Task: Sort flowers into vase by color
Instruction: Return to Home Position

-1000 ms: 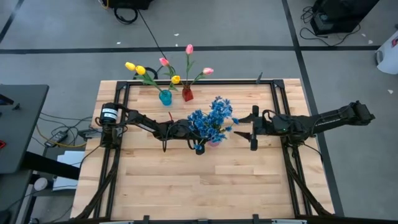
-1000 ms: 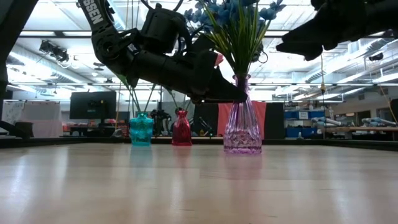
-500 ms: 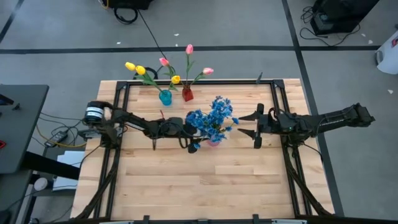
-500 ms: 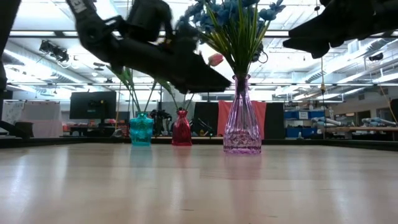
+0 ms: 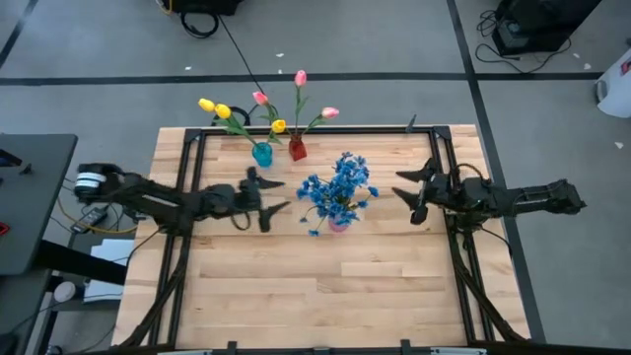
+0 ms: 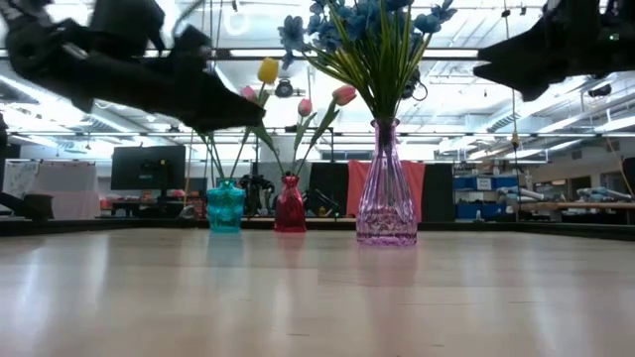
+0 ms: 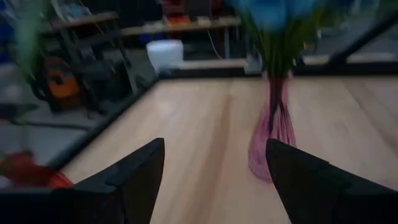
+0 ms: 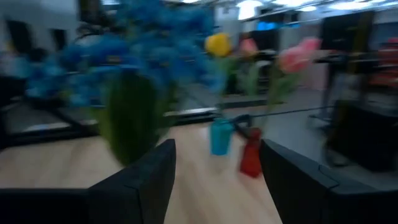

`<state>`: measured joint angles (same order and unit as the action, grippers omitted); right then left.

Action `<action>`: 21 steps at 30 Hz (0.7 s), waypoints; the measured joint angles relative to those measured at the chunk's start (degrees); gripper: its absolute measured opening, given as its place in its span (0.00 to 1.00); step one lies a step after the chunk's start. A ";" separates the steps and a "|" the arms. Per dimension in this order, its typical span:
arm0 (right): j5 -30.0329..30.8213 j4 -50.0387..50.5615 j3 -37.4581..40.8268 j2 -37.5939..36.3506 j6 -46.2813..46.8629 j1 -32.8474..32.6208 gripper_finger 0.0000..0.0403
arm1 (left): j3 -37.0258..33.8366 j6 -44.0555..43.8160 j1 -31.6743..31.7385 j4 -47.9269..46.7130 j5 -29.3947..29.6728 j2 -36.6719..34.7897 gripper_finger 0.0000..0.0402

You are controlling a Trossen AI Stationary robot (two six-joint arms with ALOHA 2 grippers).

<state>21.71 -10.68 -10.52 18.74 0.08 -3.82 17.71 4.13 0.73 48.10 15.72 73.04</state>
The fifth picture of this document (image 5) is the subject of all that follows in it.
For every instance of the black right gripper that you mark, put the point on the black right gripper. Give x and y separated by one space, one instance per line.
446 192

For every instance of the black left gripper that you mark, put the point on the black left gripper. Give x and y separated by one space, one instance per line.
236 199

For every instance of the teal blue glass vase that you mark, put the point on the teal blue glass vase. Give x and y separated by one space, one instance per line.
262 155

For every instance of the blue artificial flower spray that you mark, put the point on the blue artificial flower spray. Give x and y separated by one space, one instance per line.
352 170
323 197

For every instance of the red glass vase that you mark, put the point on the red glass vase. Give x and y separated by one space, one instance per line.
297 149

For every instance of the pink glass vase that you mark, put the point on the pink glass vase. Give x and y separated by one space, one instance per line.
338 227

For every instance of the pink artificial tulip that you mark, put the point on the pink artificial tulip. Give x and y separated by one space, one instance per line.
300 77
260 97

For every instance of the yellow tulips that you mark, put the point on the yellow tulips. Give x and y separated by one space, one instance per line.
329 112

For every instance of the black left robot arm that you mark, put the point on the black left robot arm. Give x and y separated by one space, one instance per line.
158 202

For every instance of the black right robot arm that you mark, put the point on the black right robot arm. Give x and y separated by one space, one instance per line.
522 197

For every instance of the white box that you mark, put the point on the white box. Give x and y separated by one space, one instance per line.
113 249

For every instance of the black power adapter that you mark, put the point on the black power adapter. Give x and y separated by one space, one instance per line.
89 220

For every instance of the black box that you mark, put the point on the black box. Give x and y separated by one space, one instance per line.
207 5

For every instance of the black desk bar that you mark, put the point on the black desk bar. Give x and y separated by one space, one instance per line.
79 261

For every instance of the black equipment case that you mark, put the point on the black equipment case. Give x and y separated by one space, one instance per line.
537 24

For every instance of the white bin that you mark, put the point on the white bin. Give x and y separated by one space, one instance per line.
618 93

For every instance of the white round object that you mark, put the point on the white round object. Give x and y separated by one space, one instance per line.
64 291

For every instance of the grey desk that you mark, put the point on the grey desk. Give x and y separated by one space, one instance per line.
34 207

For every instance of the small black object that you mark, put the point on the small black object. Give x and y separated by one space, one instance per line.
26 170

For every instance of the dark blue object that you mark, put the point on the dark blue object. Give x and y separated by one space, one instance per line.
9 159

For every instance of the small red object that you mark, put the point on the small red object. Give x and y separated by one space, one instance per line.
3 229

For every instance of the black frame clamp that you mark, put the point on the black frame clamp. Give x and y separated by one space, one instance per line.
231 345
405 344

